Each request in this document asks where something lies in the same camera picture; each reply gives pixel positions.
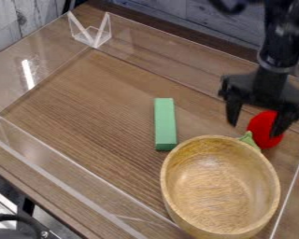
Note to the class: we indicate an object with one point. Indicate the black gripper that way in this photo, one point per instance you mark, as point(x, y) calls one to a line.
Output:
point(267, 89)

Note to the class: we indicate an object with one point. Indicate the red plush strawberry toy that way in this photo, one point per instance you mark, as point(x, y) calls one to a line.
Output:
point(259, 135)

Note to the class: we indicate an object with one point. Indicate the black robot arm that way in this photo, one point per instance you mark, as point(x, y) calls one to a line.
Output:
point(279, 54)

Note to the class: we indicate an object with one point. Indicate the green rectangular block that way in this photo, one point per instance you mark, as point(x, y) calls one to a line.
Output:
point(166, 128)

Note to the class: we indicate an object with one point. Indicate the wooden oval bowl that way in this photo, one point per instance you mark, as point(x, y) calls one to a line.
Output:
point(220, 187)

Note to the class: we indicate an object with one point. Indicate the black equipment under table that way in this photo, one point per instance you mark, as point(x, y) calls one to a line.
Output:
point(23, 227)

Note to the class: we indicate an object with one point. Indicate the clear acrylic corner bracket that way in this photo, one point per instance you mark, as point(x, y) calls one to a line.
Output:
point(93, 36)

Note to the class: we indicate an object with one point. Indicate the clear acrylic tray wall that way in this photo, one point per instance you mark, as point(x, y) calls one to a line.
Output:
point(91, 164)

